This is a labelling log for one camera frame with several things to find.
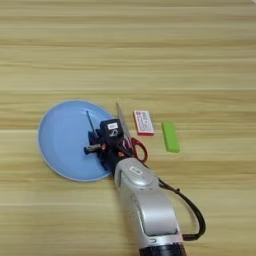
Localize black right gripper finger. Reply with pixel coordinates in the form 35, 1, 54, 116
87, 130, 100, 146

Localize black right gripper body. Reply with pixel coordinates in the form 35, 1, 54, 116
83, 138, 134, 173

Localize green rectangular block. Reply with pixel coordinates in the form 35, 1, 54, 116
161, 120, 181, 154

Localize round blue plate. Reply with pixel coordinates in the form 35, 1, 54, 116
37, 99, 116, 183

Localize red handled scissors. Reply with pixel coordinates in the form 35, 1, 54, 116
115, 102, 149, 164

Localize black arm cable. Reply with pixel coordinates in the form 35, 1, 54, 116
157, 177, 207, 242

